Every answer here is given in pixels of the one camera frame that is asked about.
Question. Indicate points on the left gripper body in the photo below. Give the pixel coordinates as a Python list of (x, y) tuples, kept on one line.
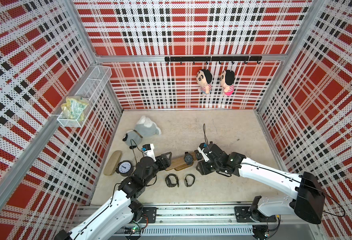
[(161, 166)]

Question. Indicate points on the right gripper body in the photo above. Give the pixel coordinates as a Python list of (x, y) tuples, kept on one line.
[(207, 167)]

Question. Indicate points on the wooden watch stand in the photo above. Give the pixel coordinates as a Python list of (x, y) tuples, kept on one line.
[(178, 163)]

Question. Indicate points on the black round face watch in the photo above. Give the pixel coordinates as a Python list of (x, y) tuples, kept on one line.
[(188, 158)]

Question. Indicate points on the black rugged sport watch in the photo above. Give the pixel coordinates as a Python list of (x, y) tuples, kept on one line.
[(198, 155)]

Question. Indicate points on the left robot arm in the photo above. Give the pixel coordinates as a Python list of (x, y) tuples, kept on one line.
[(122, 198)]

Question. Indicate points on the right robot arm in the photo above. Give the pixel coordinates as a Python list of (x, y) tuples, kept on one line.
[(302, 194)]

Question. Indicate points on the black round alarm clock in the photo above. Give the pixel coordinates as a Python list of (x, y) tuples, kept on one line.
[(125, 168)]

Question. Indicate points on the grey plush toy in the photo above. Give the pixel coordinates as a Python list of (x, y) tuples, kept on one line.
[(144, 128)]

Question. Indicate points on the oval wooden tray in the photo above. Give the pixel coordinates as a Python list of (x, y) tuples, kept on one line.
[(112, 163)]

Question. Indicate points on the doll with striped shirt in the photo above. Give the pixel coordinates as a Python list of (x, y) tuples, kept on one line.
[(204, 80)]

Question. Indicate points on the doll with pink shirt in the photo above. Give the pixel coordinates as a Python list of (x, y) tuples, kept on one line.
[(227, 79)]

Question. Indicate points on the yellow green snack packet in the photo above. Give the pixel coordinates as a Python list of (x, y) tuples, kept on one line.
[(73, 108)]

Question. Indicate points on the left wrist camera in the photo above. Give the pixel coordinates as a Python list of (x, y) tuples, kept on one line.
[(148, 150)]

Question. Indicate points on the white wire basket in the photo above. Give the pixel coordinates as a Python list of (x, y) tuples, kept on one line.
[(91, 86)]

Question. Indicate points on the black hook rail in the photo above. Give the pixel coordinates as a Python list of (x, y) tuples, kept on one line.
[(215, 59)]

